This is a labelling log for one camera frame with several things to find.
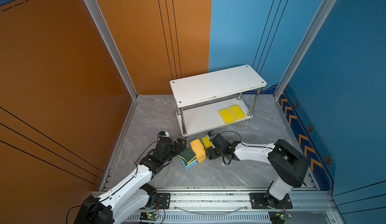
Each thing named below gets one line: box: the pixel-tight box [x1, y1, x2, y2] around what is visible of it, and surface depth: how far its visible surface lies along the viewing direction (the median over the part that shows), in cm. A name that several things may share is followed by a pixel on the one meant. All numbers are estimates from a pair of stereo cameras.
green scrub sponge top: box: [176, 147, 197, 165], surface depth 83 cm
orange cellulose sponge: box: [189, 138, 207, 164], surface depth 87 cm
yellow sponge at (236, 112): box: [228, 104, 246, 121], surface depth 104 cm
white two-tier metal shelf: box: [169, 64, 267, 139], surface depth 86 cm
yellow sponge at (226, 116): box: [217, 107, 236, 125], surface depth 102 cm
